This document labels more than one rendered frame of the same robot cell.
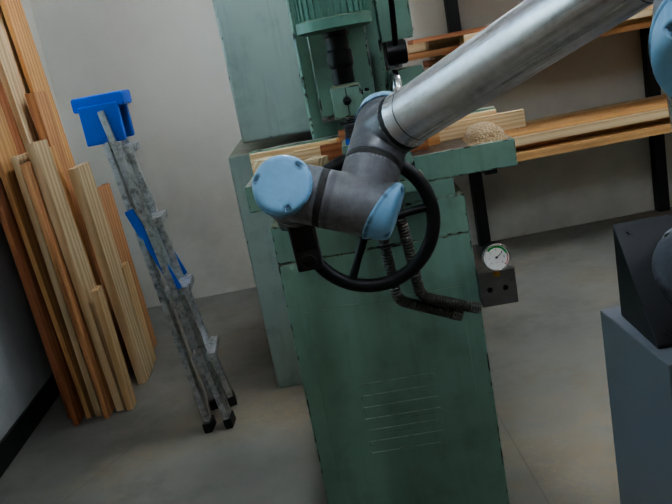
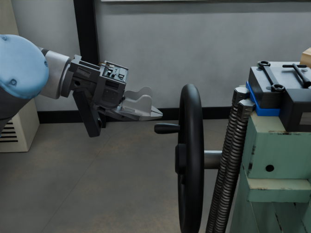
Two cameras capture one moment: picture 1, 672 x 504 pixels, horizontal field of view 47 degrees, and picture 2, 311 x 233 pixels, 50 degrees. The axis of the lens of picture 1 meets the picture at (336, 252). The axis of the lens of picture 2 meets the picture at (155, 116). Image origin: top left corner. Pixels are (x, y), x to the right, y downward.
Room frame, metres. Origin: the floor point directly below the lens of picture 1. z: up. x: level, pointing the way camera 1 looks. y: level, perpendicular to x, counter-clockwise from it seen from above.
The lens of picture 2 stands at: (1.43, -0.56, 1.24)
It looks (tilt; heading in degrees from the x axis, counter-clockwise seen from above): 34 degrees down; 88
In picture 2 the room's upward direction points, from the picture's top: straight up
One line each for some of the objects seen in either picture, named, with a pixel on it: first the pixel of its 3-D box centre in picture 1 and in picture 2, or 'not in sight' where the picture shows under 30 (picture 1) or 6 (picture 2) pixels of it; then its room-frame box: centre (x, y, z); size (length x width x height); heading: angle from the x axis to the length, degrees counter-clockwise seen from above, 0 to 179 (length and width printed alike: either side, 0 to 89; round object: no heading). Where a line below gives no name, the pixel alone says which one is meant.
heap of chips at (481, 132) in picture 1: (483, 130); not in sight; (1.74, -0.38, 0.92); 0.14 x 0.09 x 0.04; 177
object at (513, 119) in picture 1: (408, 138); not in sight; (1.84, -0.22, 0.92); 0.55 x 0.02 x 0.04; 87
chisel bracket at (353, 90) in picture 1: (348, 102); not in sight; (1.87, -0.10, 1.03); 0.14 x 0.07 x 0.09; 177
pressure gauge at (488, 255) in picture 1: (495, 259); not in sight; (1.62, -0.34, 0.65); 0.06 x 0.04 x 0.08; 87
